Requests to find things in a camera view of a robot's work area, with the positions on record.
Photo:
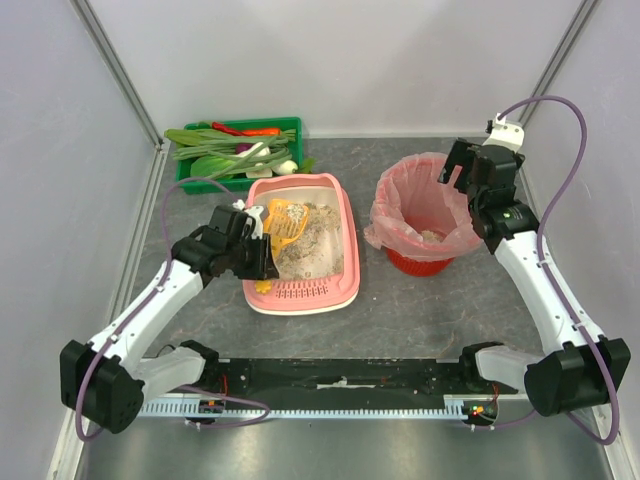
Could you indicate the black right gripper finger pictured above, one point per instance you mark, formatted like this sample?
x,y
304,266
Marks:
x,y
460,176
462,154

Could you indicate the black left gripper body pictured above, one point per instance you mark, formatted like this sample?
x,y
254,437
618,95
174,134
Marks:
x,y
257,257

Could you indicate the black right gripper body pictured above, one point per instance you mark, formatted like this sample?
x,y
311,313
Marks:
x,y
460,163

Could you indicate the yellow litter scoop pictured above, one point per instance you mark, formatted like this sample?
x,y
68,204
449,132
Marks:
x,y
281,230

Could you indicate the pink plastic bin liner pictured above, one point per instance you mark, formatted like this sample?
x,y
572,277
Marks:
x,y
418,217

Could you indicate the clumped litter lump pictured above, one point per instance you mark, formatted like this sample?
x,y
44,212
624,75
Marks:
x,y
296,212

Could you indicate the pink litter box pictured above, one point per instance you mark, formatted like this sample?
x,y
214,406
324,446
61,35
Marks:
x,y
308,296

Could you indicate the red trash bin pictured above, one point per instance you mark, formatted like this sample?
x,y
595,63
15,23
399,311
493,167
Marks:
x,y
417,268

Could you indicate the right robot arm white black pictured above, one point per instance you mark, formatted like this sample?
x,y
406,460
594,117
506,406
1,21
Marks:
x,y
580,366

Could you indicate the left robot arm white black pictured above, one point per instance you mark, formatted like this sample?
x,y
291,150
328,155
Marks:
x,y
107,380

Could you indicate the cat litter pellets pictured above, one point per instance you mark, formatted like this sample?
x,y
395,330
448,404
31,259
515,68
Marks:
x,y
318,253

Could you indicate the green plastic crate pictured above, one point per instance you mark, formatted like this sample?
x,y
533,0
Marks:
x,y
198,185

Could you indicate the white radish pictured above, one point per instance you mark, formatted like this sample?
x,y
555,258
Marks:
x,y
258,154

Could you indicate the green leafy vegetables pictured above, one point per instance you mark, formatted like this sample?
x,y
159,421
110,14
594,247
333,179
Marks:
x,y
219,156

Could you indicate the orange carrot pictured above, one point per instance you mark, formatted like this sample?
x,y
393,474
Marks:
x,y
266,131

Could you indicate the red chili pepper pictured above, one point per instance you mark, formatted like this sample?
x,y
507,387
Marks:
x,y
227,129

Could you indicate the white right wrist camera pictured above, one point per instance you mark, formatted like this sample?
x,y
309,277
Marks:
x,y
504,133

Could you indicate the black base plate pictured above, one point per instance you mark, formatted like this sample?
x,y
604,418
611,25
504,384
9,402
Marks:
x,y
250,377

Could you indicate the blue-white cable duct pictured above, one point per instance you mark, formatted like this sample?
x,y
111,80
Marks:
x,y
197,407

